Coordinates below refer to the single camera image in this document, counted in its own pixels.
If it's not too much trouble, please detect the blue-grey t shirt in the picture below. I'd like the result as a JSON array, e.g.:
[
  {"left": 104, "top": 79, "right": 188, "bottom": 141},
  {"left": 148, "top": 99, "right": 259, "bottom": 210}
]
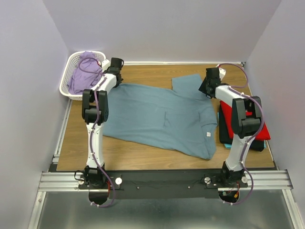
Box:
[{"left": 103, "top": 74, "right": 217, "bottom": 160}]

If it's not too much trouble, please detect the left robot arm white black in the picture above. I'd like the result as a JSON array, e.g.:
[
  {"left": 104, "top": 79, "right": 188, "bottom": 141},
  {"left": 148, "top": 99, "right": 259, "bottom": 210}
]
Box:
[{"left": 81, "top": 57, "right": 124, "bottom": 189}]

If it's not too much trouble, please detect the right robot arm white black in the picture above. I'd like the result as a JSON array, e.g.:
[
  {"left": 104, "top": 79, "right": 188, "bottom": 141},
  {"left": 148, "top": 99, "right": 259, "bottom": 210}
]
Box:
[{"left": 199, "top": 66, "right": 264, "bottom": 187}]

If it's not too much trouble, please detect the purple t shirt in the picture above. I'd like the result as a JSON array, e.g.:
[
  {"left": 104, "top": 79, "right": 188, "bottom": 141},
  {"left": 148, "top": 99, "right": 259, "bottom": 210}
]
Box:
[{"left": 67, "top": 52, "right": 102, "bottom": 95}]

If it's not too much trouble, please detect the white perforated plastic basket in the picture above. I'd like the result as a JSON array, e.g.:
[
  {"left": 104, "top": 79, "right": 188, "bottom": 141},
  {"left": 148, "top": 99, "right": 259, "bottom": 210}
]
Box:
[{"left": 59, "top": 51, "right": 107, "bottom": 101}]

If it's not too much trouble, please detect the folded black t shirt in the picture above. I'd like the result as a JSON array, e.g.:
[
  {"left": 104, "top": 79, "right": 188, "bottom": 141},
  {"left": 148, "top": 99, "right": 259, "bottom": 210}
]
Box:
[{"left": 218, "top": 108, "right": 266, "bottom": 152}]

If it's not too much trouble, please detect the folded teal t shirt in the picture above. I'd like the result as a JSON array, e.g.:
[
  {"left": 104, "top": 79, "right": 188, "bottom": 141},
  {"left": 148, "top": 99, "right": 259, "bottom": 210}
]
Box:
[{"left": 224, "top": 144, "right": 232, "bottom": 149}]

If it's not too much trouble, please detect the folded red t shirt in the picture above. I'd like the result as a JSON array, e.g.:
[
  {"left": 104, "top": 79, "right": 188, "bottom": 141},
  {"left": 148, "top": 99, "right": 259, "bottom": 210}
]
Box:
[{"left": 220, "top": 101, "right": 271, "bottom": 141}]

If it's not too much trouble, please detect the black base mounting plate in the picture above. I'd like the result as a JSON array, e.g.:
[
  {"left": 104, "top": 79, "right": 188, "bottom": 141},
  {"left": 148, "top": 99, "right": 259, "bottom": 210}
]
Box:
[{"left": 75, "top": 168, "right": 249, "bottom": 204}]

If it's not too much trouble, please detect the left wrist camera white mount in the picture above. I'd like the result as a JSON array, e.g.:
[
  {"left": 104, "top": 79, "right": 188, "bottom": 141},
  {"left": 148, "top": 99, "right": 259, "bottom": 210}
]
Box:
[{"left": 97, "top": 59, "right": 111, "bottom": 72}]

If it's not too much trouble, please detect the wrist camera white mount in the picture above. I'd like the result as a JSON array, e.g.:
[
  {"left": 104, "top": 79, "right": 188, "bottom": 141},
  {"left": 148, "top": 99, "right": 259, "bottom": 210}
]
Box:
[
  {"left": 216, "top": 64, "right": 226, "bottom": 81},
  {"left": 97, "top": 59, "right": 111, "bottom": 72}
]

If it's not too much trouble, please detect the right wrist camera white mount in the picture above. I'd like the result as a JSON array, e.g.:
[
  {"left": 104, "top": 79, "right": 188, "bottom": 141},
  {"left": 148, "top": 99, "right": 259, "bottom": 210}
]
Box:
[{"left": 216, "top": 64, "right": 226, "bottom": 81}]

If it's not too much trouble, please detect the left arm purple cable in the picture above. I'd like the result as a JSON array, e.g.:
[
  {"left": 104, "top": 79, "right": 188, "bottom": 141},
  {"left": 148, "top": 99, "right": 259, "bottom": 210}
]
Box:
[{"left": 76, "top": 57, "right": 116, "bottom": 208}]

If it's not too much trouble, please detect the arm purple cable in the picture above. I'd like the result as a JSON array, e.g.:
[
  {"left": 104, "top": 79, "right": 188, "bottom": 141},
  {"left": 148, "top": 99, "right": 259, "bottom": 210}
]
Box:
[
  {"left": 219, "top": 62, "right": 264, "bottom": 206},
  {"left": 76, "top": 57, "right": 116, "bottom": 208}
]

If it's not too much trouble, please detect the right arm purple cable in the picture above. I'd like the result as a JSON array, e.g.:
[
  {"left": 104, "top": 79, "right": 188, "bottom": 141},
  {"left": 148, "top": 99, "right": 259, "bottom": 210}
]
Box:
[{"left": 219, "top": 62, "right": 264, "bottom": 206}]

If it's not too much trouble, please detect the aluminium extrusion frame rail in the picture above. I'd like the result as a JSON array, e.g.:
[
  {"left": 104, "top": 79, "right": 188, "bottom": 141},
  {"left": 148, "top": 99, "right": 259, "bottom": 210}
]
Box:
[{"left": 27, "top": 100, "right": 305, "bottom": 229}]

